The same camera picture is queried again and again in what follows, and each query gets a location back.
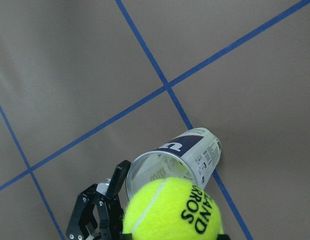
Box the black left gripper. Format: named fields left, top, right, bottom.
left=66, top=160, right=131, bottom=240

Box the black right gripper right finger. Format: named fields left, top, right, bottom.
left=216, top=233, right=231, bottom=240

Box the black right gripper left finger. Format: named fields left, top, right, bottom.
left=119, top=233, right=132, bottom=240

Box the yellow Roland Garros tennis ball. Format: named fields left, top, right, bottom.
left=123, top=177, right=224, bottom=240

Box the Wilson tennis ball can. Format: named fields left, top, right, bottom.
left=125, top=127, right=222, bottom=199

